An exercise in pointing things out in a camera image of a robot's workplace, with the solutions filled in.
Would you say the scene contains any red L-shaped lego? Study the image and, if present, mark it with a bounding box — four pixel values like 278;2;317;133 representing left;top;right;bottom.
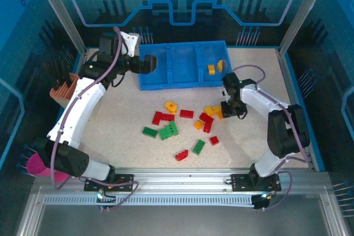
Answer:
152;111;175;125

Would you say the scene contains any blue three-compartment tray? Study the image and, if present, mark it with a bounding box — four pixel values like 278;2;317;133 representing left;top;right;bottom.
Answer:
138;41;232;92

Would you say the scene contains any orange and beige knife holder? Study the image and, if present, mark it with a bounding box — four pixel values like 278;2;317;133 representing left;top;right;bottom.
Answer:
49;72;84;107

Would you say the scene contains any grey metal panel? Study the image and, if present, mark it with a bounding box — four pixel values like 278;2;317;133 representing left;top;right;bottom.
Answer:
16;186;354;236

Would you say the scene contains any small pink cup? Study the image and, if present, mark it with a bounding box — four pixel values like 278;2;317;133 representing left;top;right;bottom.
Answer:
51;169;69;183

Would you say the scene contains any thin black right gripper wire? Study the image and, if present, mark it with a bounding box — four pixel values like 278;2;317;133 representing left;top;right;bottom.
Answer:
237;106;249;120

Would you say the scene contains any thin black gripper wire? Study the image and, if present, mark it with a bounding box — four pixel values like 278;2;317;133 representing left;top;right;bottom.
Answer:
237;106;249;120
110;72;126;89

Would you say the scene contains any thin black left gripper wire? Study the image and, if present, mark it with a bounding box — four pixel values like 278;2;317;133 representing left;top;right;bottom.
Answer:
110;72;126;89

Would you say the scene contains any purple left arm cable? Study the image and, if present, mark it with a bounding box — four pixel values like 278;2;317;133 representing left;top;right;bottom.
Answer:
51;25;139;212

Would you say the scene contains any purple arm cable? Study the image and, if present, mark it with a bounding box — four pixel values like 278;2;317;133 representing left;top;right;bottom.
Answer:
231;64;311;212
51;25;139;212

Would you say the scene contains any black knife handle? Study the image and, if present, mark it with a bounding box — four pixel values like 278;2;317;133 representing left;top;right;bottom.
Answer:
54;59;64;87
61;59;73;87
46;61;58;89

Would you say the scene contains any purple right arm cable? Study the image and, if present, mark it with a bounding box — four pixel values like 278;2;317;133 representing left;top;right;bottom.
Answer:
231;64;311;212

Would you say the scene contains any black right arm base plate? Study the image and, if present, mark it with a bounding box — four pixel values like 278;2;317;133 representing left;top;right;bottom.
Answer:
231;174;282;192

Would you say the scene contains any aluminium frame post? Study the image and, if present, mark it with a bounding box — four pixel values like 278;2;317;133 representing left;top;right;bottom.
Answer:
29;0;89;56
278;0;334;56

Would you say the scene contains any aluminium mounting rail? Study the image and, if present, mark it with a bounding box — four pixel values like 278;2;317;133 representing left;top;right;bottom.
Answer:
66;166;330;192

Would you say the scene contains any slotted grey cable duct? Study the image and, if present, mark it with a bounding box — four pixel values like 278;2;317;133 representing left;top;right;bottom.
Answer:
43;193;257;207

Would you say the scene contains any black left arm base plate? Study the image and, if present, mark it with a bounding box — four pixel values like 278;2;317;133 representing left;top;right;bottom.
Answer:
84;174;135;192

